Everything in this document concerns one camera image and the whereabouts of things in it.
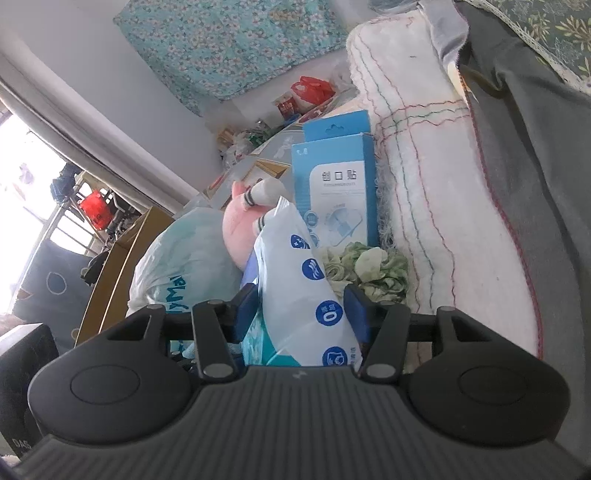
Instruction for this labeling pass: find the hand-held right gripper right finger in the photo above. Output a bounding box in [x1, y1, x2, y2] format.
[344, 282, 483, 384]

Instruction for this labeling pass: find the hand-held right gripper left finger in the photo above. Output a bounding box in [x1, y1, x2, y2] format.
[108, 282, 260, 384]

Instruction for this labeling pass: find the white wet wipes packet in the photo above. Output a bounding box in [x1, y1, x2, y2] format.
[253, 196, 370, 370]

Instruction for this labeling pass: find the cardboard box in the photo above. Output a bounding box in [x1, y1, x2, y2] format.
[74, 205, 176, 347]

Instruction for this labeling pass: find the teal packet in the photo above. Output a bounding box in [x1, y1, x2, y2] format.
[240, 314, 296, 367]

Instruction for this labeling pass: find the green floral scrunched cloth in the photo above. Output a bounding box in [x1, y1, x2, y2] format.
[318, 242, 409, 305]

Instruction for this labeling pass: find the white plastic bag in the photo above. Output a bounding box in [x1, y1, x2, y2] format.
[128, 208, 245, 324]

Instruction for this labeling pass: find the dark printed cushion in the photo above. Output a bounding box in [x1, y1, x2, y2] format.
[11, 240, 100, 344]

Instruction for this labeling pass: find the pink plush toy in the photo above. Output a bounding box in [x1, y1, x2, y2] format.
[222, 178, 296, 273]

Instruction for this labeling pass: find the blue bandage box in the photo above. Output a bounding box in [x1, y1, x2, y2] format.
[291, 111, 380, 250]

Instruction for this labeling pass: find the white blanket with coloured stitching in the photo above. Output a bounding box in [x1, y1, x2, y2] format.
[346, 11, 543, 361]

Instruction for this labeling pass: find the red hanging bag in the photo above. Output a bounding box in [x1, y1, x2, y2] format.
[78, 189, 114, 229]

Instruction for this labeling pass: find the blue hanging garment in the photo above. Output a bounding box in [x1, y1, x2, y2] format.
[50, 164, 79, 201]

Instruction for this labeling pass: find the red snack box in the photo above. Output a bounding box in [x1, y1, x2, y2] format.
[276, 92, 301, 118]

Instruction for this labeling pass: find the grey blanket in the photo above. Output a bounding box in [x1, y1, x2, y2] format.
[457, 0, 591, 444]

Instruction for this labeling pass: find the red plastic bag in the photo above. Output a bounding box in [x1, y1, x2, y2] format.
[290, 76, 335, 107]

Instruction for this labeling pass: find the pale blue cloth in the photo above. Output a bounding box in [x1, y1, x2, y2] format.
[429, 0, 468, 70]

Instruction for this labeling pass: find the green leaf-print cloth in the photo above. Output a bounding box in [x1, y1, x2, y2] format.
[462, 0, 591, 93]

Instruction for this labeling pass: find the teal floral wall cloth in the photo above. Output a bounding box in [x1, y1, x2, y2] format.
[113, 0, 349, 116]

